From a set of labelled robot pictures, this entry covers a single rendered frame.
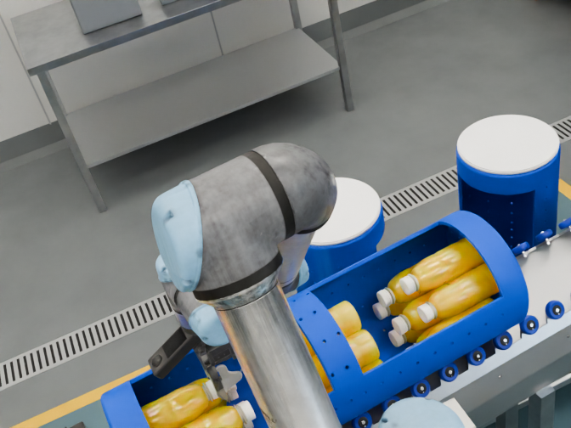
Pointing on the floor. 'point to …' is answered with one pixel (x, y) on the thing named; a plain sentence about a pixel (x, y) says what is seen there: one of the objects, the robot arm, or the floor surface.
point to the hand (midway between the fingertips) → (215, 386)
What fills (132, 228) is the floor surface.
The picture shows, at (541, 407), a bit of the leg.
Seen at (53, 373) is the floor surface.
